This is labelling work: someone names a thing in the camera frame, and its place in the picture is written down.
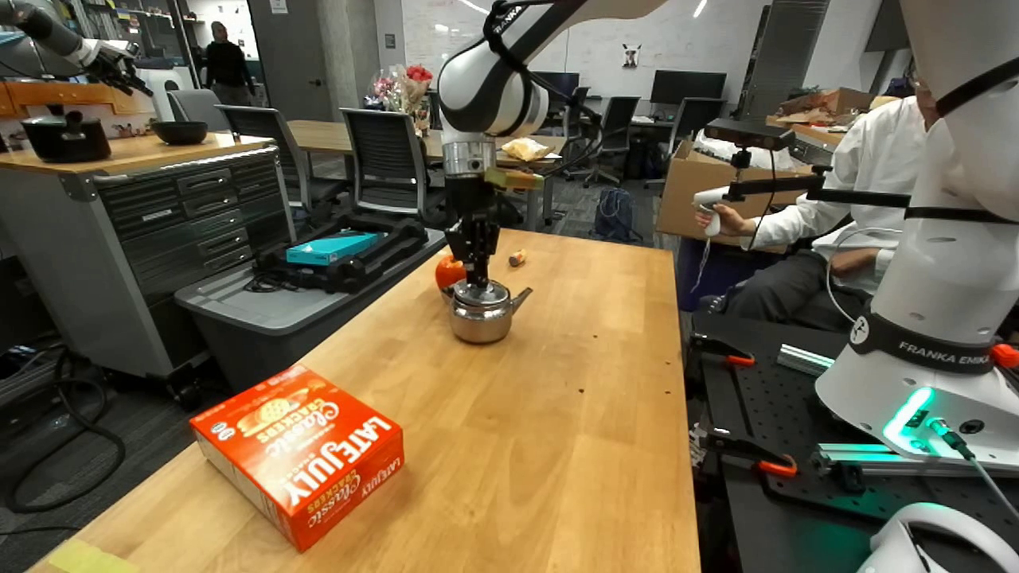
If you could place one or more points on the black bag with teal case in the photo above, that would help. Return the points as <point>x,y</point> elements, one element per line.
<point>335,253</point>

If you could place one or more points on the yellow bag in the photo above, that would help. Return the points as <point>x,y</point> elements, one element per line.
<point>527,150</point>

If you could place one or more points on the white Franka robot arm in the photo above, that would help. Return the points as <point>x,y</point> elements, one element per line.
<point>488,89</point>

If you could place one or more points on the grey mesh office chair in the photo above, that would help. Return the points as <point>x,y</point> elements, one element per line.
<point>383,161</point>
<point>265,130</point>

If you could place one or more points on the standing person dark clothes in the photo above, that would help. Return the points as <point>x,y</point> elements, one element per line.
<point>227,63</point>

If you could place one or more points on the blue backpack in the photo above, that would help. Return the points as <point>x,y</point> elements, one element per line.
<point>620,215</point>

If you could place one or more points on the seated person white shirt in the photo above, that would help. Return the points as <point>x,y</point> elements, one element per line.
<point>871,161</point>

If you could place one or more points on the silver metal kettle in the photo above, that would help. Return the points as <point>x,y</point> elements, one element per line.
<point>483,322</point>

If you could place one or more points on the flower bouquet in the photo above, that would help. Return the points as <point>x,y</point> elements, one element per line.
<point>403,87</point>

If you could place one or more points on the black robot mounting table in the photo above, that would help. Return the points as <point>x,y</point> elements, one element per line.
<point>764,416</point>

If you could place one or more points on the black clamp orange tip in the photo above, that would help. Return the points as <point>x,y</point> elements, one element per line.
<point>732,358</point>
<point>769,462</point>

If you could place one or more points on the grey plastic storage tote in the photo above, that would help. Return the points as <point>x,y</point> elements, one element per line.
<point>265,320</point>

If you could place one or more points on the black bowl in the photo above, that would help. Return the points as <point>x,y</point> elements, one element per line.
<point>178,130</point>

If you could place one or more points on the small brown nut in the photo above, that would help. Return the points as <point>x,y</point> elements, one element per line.
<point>517,259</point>

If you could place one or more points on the white handheld controller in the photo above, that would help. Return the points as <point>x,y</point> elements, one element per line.
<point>711,209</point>

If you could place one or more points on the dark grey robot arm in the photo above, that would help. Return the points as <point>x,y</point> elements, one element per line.
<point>66,35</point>

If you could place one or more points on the grey drawer cabinet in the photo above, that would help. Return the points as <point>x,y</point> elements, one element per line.
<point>115,244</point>

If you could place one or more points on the yellow green sticky pad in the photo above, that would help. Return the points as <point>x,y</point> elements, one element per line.
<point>91,558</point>

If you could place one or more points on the silver metal bar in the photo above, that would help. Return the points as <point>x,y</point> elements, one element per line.
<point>806,358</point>

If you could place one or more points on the black computer monitor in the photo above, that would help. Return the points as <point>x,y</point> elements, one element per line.
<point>688,85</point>
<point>560,85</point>

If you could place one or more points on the large cardboard box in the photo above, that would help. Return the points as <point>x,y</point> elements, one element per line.
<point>688,195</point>

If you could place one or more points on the grey door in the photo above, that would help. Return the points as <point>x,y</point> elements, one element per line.
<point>287,51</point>

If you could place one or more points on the orange tomato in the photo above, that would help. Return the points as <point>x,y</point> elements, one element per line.
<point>446,276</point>

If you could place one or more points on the orange cracker box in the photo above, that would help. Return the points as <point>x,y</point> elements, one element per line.
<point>296,455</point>

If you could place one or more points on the black cooking pot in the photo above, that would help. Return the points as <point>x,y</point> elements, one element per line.
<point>66,137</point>

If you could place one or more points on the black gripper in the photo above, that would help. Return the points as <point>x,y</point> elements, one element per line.
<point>471,209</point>

